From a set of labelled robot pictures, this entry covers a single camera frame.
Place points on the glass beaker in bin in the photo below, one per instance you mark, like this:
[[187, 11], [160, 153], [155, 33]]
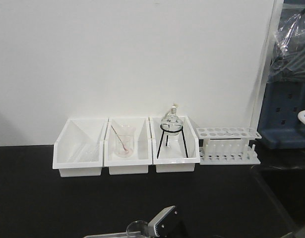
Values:
[[126, 133]]

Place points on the black tripod stand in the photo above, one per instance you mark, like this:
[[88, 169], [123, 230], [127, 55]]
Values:
[[172, 142]]

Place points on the round-bottom glass flask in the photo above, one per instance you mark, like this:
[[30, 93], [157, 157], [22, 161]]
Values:
[[171, 124]]

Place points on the white left storage bin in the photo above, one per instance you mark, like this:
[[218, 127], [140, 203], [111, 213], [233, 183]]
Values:
[[79, 148]]

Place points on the black lab sink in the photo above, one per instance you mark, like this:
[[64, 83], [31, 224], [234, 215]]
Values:
[[285, 187]]

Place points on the clear glass beaker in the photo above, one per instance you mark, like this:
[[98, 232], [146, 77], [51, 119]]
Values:
[[137, 229]]

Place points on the silver metal tray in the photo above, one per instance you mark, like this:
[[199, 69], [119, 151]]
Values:
[[117, 235]]

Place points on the white test tube rack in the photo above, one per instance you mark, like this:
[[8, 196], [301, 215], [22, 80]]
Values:
[[227, 146]]

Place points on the glass stirring rod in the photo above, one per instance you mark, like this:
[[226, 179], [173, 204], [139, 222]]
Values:
[[117, 135]]

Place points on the grey pegboard drying rack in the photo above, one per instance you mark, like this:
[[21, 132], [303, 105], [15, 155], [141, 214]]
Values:
[[279, 125]]

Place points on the white right storage bin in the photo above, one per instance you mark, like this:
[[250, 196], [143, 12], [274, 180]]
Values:
[[179, 153]]

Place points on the white storage bin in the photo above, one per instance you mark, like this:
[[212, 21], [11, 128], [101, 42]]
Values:
[[79, 148], [179, 153], [141, 159]]

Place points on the plastic bag of pegs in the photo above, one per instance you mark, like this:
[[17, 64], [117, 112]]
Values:
[[288, 60]]

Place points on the white middle storage bin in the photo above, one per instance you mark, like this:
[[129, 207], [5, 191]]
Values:
[[141, 159]]

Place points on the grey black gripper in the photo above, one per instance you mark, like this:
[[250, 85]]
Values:
[[168, 223]]

